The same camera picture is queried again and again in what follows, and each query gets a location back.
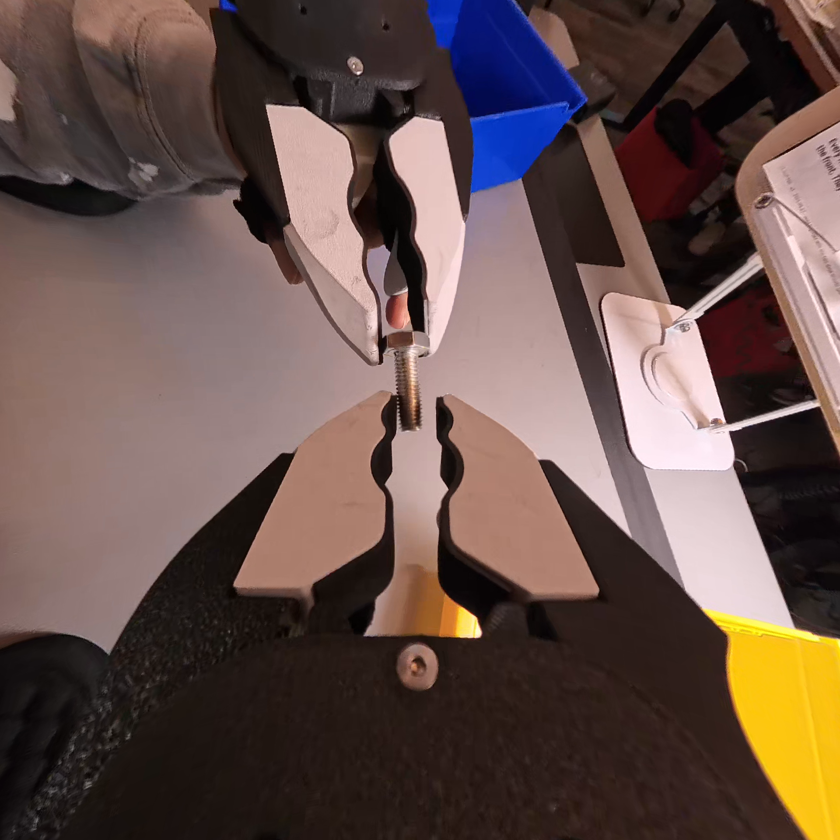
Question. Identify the person's left forearm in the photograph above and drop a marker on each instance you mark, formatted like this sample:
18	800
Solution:
105	92

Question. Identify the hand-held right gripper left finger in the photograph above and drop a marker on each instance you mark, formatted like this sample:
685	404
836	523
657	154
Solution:
315	525

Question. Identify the silver hex bolt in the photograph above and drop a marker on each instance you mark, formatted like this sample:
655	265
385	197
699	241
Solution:
408	381

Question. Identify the black office chair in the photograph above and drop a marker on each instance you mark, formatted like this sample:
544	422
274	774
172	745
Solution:
40	715

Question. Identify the yellow plastic bin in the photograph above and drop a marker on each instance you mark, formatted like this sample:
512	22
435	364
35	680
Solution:
788	722

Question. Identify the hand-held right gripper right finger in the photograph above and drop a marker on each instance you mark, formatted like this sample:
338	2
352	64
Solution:
519	525

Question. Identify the instruction sheet stand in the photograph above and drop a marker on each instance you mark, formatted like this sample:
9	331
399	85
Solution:
663	381

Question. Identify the red bag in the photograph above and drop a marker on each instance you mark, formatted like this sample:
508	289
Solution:
683	164

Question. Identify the blue plastic bin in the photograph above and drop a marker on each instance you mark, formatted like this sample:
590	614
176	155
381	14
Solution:
519	105

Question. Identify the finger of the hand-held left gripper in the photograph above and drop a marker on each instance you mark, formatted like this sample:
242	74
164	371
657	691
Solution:
322	223
433	197

